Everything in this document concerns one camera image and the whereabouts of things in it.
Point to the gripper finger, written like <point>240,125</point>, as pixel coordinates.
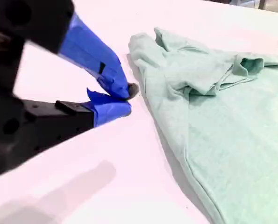
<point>82,114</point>
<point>89,49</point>

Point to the pale green T-shirt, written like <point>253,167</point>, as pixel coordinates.
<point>223,130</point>

